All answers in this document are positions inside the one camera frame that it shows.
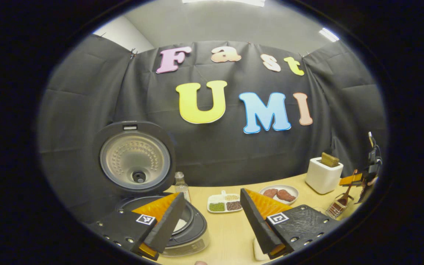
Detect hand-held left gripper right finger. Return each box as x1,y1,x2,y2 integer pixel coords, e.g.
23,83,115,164
240,188,339,260

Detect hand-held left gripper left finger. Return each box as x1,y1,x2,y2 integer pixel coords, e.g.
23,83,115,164
87,192,187,261

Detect brown wooden spoon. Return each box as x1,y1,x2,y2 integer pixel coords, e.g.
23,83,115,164
336,169,358,206

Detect metal wire chopstick holder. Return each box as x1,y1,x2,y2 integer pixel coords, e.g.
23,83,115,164
325,193,355,219

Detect grey rice cooker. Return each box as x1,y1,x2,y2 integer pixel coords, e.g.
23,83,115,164
93,121,209,257

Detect white toaster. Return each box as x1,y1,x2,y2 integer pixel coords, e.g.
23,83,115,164
305,157,344,195

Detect brown toast slice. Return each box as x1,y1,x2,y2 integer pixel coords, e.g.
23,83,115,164
321,152,340,168

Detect white round plate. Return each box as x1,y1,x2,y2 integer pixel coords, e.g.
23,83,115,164
259,185,299,205

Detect small clear glass bottle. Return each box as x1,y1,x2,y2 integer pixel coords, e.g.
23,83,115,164
174,172,191,203

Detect white divided bean dish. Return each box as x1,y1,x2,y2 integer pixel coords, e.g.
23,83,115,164
207,190,243,213

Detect black backdrop cloth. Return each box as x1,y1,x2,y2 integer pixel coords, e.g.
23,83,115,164
37,34,387,223

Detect small ceiling light panel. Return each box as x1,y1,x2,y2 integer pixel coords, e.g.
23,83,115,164
319,28,340,42

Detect long ceiling light panel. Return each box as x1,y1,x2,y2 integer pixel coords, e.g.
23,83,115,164
182,0,266,7

